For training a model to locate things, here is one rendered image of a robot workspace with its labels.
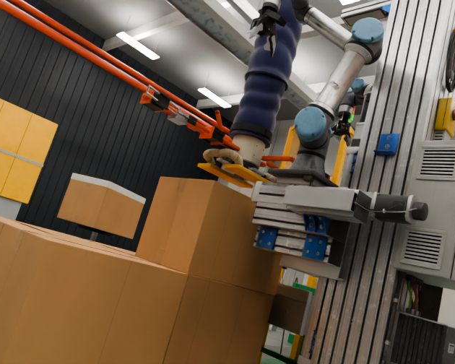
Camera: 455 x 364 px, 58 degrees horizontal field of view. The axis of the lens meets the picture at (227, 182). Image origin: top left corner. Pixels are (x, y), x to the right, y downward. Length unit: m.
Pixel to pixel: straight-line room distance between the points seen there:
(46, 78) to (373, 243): 11.95
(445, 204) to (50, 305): 1.30
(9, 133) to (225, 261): 7.62
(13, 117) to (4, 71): 3.65
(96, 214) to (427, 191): 2.64
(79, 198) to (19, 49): 9.46
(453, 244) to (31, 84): 12.07
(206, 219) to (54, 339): 0.71
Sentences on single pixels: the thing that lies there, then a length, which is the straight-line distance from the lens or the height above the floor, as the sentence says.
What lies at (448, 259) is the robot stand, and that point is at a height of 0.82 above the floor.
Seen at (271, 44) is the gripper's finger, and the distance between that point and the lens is 1.88.
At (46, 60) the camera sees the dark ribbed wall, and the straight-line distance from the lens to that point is 13.04.
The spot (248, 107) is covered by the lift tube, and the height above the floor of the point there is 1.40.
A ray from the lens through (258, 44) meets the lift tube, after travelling 2.31.
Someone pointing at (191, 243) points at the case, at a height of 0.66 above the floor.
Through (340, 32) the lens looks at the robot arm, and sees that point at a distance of 1.93.
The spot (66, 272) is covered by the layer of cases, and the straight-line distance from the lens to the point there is 1.42.
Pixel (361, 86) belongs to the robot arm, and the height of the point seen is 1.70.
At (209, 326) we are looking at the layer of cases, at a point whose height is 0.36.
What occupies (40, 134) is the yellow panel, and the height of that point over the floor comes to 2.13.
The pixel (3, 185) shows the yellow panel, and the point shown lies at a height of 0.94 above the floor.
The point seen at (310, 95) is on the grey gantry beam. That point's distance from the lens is 5.88.
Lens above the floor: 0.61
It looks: 11 degrees up
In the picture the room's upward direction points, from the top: 16 degrees clockwise
